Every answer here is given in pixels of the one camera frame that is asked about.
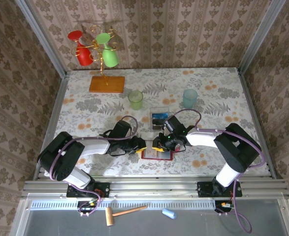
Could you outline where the red leather card holder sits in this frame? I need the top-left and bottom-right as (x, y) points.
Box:
(141, 145), (180, 161)

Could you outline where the blue plastic tumbler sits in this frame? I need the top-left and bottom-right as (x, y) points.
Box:
(182, 88), (198, 109)

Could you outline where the green plastic tumbler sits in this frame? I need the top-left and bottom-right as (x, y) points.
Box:
(128, 90), (144, 111)

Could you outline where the light blue plastic cap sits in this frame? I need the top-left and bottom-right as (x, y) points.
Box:
(161, 208), (177, 219)

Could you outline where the wooden mallet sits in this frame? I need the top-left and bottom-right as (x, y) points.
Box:
(105, 206), (147, 226)

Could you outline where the black connector box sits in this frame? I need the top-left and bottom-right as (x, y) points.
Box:
(77, 200), (98, 214)
(214, 200), (236, 214)

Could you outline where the green wine glass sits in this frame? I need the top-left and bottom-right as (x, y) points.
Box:
(96, 32), (120, 68)

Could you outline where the red wine glass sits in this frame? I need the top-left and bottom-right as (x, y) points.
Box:
(67, 30), (95, 66)

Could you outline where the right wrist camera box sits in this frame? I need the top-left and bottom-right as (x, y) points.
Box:
(162, 115), (184, 135)

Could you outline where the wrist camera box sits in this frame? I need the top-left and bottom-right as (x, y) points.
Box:
(162, 115), (184, 135)
(113, 119), (133, 138)

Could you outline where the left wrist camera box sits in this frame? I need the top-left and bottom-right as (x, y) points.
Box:
(113, 119), (133, 138)

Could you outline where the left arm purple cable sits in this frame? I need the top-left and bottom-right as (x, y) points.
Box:
(50, 115), (139, 217)

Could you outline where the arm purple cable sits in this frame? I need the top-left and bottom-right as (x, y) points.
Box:
(175, 109), (267, 234)
(50, 115), (139, 217)

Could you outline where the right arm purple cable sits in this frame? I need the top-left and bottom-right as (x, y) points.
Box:
(175, 109), (267, 234)

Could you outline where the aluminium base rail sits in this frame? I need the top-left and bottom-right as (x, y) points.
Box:
(21, 178), (289, 199)

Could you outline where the slotted grey cable duct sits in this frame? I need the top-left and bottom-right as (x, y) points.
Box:
(30, 199), (218, 211)

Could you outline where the gold wire rack, wooden base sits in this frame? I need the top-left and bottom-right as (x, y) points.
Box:
(71, 24), (126, 93)

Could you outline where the aluminium side rail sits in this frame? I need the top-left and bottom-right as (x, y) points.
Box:
(236, 67), (283, 179)
(33, 71), (70, 180)

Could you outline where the aluminium corner post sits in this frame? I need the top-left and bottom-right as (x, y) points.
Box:
(237, 0), (287, 74)
(14, 0), (68, 79)

